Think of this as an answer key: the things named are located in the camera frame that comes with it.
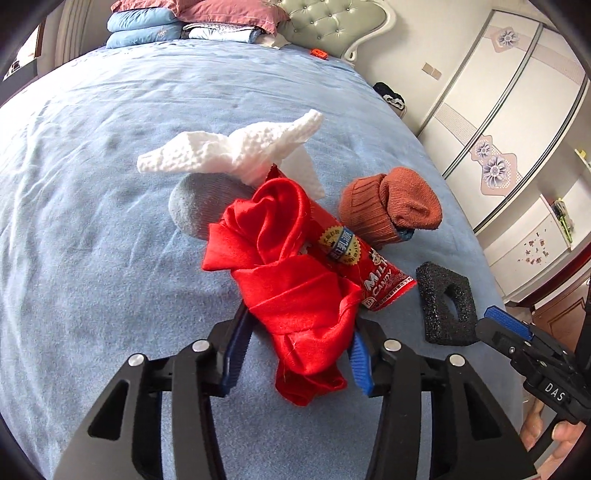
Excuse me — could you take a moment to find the bed with blue sheet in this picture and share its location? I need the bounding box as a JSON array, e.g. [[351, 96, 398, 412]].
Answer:
[[0, 34, 525, 480]]

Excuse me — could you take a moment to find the folded light blue quilt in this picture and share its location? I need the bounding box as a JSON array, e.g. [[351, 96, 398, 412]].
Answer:
[[182, 21, 278, 45]]

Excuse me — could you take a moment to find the black foam block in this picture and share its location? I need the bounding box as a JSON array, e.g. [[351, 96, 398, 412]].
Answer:
[[416, 262, 481, 346]]

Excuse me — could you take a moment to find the white low cabinet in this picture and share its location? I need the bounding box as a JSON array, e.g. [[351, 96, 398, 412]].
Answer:
[[480, 185, 591, 303]]

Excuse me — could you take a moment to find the pink pillow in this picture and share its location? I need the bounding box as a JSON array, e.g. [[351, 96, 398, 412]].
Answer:
[[111, 0, 185, 14], [178, 0, 291, 36]]

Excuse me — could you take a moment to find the red cloth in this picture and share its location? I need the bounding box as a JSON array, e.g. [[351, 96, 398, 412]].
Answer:
[[202, 178, 363, 408]]

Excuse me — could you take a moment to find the white knitted cloth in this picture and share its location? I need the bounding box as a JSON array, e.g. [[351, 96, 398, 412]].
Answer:
[[137, 110, 325, 200]]

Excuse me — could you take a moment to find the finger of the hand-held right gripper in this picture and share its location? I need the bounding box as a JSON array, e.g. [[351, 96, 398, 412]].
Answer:
[[483, 306, 557, 352], [475, 318, 542, 386]]

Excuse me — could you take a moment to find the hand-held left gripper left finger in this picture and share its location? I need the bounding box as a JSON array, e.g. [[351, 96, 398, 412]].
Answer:
[[60, 302, 253, 480]]

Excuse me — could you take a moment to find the brown rolled sock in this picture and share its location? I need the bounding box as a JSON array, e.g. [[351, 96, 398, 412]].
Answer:
[[338, 167, 443, 250]]

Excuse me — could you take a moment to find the white sliding door wardrobe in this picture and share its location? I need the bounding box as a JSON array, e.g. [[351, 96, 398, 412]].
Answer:
[[418, 9, 591, 234]]

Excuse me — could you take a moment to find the blue pillow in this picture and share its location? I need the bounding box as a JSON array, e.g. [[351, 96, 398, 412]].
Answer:
[[108, 10, 181, 33], [105, 25, 185, 49]]

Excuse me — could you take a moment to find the red candy wrapper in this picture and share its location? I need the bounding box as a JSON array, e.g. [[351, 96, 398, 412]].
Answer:
[[268, 166, 414, 313]]

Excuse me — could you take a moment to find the tufted green bed headboard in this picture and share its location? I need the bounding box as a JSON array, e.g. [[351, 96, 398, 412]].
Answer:
[[277, 0, 398, 62]]

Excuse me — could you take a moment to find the beige curtain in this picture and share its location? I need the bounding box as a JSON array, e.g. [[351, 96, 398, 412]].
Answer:
[[39, 0, 112, 75]]

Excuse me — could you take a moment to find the person's right hand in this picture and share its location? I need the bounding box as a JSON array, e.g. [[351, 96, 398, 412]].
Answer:
[[519, 398, 583, 468]]

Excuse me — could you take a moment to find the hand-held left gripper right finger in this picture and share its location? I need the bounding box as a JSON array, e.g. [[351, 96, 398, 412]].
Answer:
[[349, 318, 533, 480]]

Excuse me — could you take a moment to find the window with wooden frame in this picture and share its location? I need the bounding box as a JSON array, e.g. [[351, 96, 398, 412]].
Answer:
[[0, 23, 44, 86]]

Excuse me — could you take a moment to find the black cloth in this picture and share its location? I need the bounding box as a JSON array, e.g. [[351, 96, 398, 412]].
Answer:
[[372, 82, 407, 110]]

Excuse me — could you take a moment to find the grey sock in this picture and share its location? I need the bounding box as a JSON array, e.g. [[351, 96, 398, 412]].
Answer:
[[168, 174, 257, 241]]

